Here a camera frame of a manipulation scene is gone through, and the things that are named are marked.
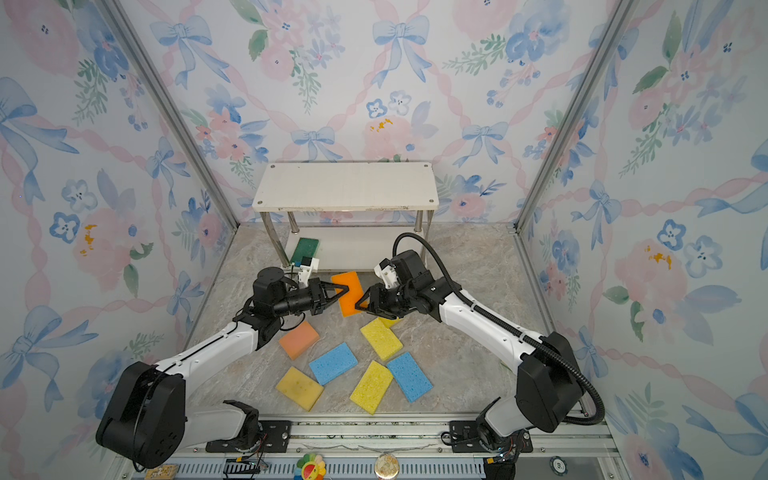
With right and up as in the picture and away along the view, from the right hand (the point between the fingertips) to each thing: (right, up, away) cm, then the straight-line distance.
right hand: (359, 307), depth 76 cm
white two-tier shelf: (-16, +32, +6) cm, 36 cm away
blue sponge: (-8, -17, +8) cm, 21 cm away
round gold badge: (+7, -36, -6) cm, 38 cm away
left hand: (-3, +5, 0) cm, 5 cm away
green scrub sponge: (-21, +16, +27) cm, 38 cm away
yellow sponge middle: (+5, -12, +14) cm, 19 cm away
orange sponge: (-2, +3, 0) cm, 4 cm away
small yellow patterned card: (-45, -37, -8) cm, 58 cm away
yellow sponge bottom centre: (+3, -22, +4) cm, 23 cm away
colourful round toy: (-11, -36, -7) cm, 38 cm away
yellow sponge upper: (+8, -7, +16) cm, 19 cm away
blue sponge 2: (+13, -20, +5) cm, 25 cm away
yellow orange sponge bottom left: (-16, -22, +4) cm, 28 cm away
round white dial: (+47, -36, -6) cm, 60 cm away
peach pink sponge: (-19, -12, +13) cm, 26 cm away
